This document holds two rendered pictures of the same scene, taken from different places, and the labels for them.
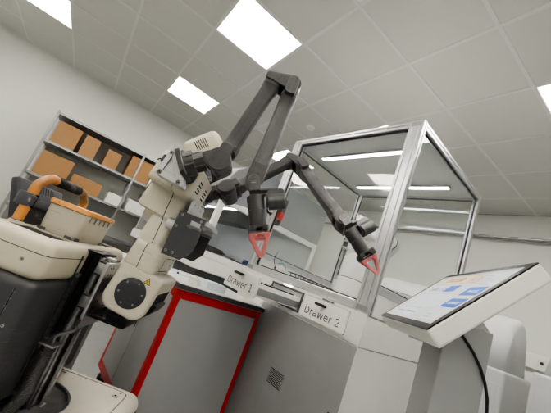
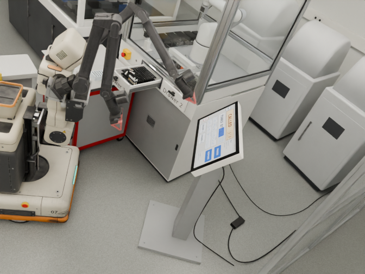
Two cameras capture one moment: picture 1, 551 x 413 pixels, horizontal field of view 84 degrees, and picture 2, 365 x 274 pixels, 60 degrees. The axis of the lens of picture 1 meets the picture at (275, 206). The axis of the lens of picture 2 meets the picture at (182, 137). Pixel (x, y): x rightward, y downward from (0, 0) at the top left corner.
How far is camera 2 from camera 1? 137 cm
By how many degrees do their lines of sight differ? 54
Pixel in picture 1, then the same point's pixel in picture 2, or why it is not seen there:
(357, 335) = (191, 114)
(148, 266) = (61, 125)
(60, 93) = not seen: outside the picture
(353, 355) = (189, 123)
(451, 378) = not seen: hidden behind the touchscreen
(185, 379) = (99, 127)
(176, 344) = (88, 116)
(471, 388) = (218, 171)
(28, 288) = (13, 155)
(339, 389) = (181, 136)
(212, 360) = not seen: hidden behind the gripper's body
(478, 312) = (211, 167)
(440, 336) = (195, 174)
